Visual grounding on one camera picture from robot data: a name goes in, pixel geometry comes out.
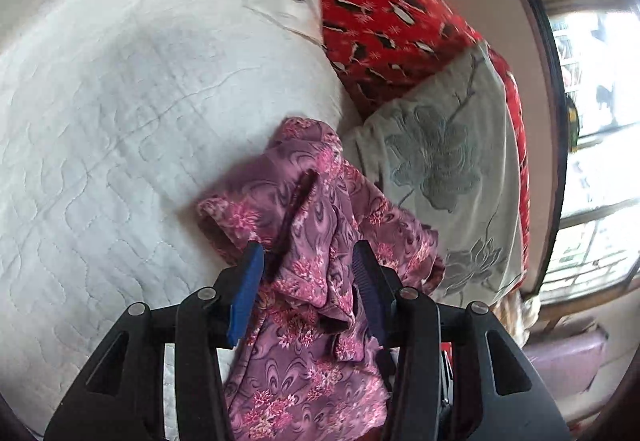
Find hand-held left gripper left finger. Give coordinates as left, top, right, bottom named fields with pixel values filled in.
left=44, top=241, right=266, bottom=441

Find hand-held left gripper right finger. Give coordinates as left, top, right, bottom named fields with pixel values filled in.
left=351, top=239, right=573, bottom=441

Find purple floral garment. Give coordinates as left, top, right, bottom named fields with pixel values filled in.
left=196, top=117, right=446, bottom=441

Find grey floral pillow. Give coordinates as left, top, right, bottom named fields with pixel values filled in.
left=342, top=41, right=527, bottom=308

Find lilac padded bench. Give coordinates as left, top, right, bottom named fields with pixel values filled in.
left=522, top=326, right=609, bottom=398

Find white quilted bedspread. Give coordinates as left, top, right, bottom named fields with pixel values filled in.
left=0, top=0, right=351, bottom=438

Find red printed blanket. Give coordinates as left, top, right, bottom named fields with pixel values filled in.
left=265, top=0, right=532, bottom=242

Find window with dark frame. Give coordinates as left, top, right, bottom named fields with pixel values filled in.
left=512, top=0, right=640, bottom=308

